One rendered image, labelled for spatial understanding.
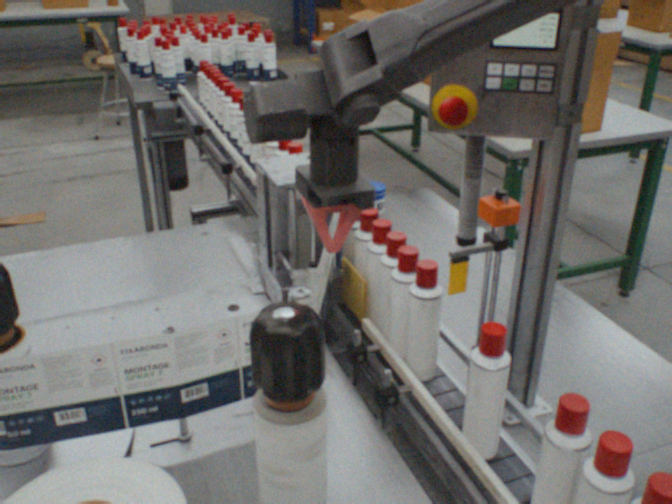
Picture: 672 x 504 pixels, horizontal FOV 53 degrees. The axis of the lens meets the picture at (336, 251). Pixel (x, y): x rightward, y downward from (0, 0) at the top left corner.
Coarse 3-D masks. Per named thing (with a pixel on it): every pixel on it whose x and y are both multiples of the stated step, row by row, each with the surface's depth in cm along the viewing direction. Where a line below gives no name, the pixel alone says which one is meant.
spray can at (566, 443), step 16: (560, 400) 74; (576, 400) 74; (560, 416) 74; (576, 416) 72; (544, 432) 76; (560, 432) 74; (576, 432) 73; (544, 448) 76; (560, 448) 74; (576, 448) 73; (544, 464) 77; (560, 464) 75; (576, 464) 74; (544, 480) 77; (560, 480) 76; (576, 480) 76; (544, 496) 78; (560, 496) 77
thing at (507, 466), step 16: (352, 320) 125; (368, 336) 120; (400, 384) 108; (432, 384) 108; (448, 384) 108; (416, 400) 105; (448, 400) 105; (464, 400) 105; (448, 448) 96; (464, 464) 93; (496, 464) 93; (512, 464) 93; (480, 480) 90; (512, 480) 91; (528, 480) 90; (528, 496) 88
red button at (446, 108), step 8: (440, 104) 87; (448, 104) 86; (456, 104) 86; (464, 104) 86; (440, 112) 87; (448, 112) 87; (456, 112) 86; (464, 112) 86; (448, 120) 87; (456, 120) 87; (464, 120) 87
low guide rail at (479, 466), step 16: (368, 320) 118; (384, 352) 112; (400, 368) 107; (416, 384) 103; (432, 400) 99; (432, 416) 99; (448, 416) 96; (448, 432) 95; (464, 448) 91; (480, 464) 88; (496, 480) 86; (496, 496) 85; (512, 496) 84
